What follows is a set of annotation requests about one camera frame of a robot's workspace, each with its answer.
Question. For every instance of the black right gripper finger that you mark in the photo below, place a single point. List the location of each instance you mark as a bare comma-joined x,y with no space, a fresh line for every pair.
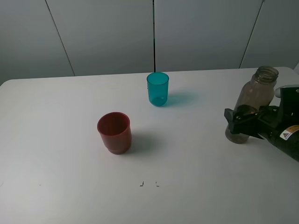
246,110
238,124

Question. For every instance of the teal translucent plastic cup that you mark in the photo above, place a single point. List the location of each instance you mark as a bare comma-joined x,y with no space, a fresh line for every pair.
157,85

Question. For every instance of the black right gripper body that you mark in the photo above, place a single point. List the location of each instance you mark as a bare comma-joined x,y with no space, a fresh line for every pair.
280,127

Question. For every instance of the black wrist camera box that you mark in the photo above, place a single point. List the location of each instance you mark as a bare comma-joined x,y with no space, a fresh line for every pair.
289,101

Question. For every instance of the red plastic cup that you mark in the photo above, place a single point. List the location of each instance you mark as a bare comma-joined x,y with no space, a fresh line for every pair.
114,129

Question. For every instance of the smoky translucent plastic bottle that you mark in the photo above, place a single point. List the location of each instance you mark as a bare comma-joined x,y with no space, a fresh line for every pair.
257,92

